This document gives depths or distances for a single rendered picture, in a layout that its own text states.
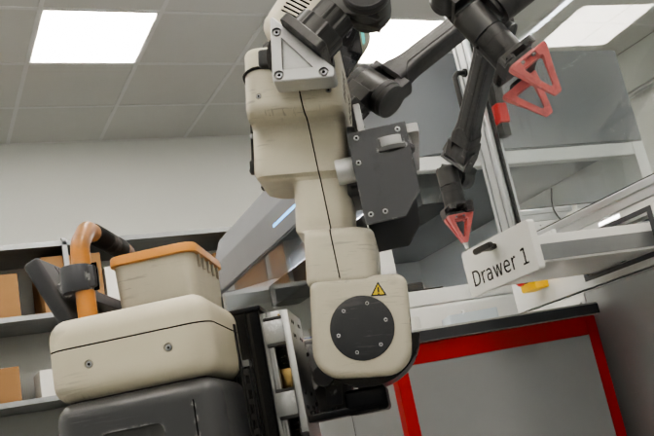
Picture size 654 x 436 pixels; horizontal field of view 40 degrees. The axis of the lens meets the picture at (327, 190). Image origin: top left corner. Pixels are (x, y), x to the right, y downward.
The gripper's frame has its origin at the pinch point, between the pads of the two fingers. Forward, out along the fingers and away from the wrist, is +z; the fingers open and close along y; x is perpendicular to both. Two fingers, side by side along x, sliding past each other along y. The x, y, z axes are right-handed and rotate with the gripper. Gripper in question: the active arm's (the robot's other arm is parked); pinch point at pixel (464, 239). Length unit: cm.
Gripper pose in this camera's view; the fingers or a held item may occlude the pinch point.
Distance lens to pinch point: 233.1
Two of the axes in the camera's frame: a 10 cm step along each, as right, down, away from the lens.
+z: 2.1, 9.5, -2.2
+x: -9.7, 1.8, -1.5
